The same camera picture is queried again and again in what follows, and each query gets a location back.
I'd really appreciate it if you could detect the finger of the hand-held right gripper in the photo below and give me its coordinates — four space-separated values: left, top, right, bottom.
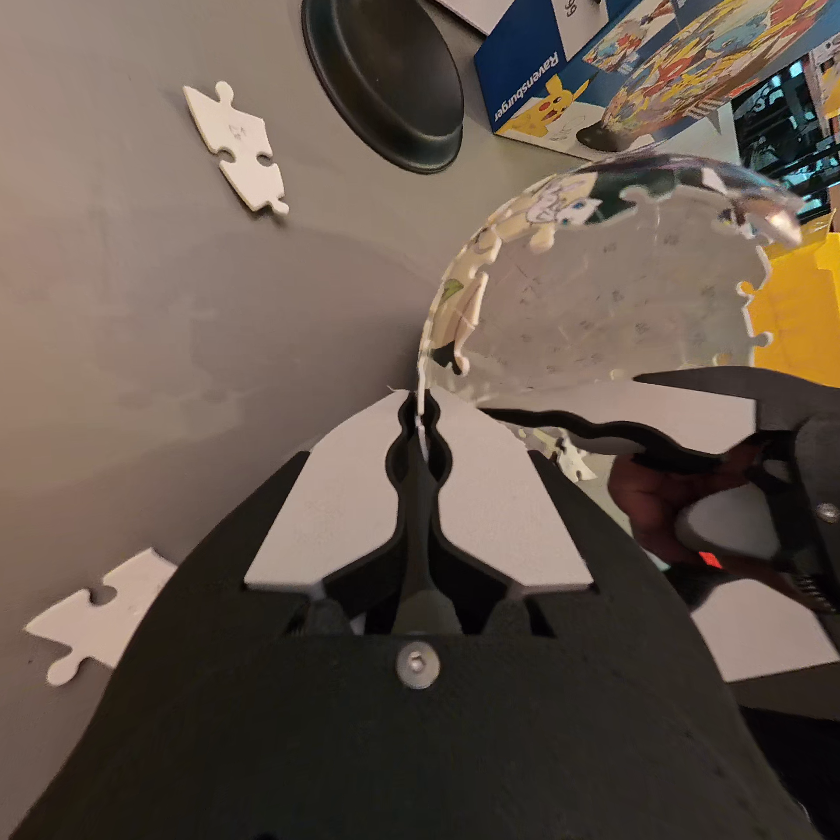
481 382 760 475
669 563 840 685

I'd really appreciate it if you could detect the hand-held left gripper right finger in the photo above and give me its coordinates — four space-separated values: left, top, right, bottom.
420 390 595 635

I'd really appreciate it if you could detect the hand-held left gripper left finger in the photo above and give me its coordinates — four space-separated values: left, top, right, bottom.
243 388 421 635

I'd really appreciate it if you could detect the partly built puzzle ball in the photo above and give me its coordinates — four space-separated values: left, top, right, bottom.
416 154 807 483

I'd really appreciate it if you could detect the blue puzzle box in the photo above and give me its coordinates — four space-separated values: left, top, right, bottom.
474 0 833 156

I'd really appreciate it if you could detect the joined white puzzle piece pair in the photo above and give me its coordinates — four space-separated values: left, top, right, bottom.
182 80 290 218

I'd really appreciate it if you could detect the black round puzzle stand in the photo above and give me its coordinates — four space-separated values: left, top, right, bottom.
301 0 466 175

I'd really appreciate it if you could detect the person's right hand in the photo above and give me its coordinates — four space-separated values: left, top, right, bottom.
607 441 767 565

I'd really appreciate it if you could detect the yellow plastic bin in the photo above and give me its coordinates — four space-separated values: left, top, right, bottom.
747 210 840 389

